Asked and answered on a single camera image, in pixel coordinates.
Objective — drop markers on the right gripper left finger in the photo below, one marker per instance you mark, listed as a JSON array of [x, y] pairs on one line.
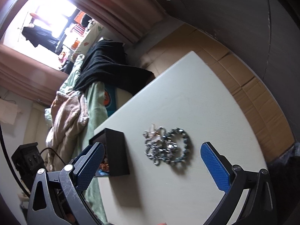
[[56, 197]]

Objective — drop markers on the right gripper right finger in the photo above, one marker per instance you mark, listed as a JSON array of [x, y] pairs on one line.
[[258, 207]]

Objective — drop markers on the white butterfly pendant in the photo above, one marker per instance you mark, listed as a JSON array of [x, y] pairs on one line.
[[154, 133]]

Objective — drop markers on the orange bead jewelry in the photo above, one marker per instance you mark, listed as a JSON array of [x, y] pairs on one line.
[[104, 166]]

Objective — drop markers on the black jewelry box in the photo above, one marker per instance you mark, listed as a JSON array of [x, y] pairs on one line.
[[115, 152]]

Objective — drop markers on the black bedside device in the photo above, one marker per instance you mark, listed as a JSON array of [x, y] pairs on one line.
[[27, 161]]

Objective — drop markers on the cardboard floor sheets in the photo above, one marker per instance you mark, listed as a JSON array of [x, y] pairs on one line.
[[265, 116]]

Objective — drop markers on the pink fluffy blanket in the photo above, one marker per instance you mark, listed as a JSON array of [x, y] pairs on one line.
[[70, 116]]

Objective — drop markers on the green bed sheet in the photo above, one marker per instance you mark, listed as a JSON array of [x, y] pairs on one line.
[[95, 96]]

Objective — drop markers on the beige hanging cloth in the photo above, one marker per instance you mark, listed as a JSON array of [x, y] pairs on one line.
[[9, 111]]

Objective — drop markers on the pink curtain left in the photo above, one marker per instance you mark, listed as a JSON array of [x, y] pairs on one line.
[[29, 78]]

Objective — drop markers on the pink curtain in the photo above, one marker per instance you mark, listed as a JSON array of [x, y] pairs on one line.
[[129, 20], [29, 78]]

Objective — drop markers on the black knitted blanket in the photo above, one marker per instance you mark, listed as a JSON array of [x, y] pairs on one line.
[[107, 62]]

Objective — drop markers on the dark hanging clothes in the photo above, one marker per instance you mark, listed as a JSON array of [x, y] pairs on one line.
[[40, 36]]

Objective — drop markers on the white patterned storage box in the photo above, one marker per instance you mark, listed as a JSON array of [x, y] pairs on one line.
[[90, 36]]

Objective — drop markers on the pink curtain right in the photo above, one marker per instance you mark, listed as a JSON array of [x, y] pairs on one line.
[[129, 20]]

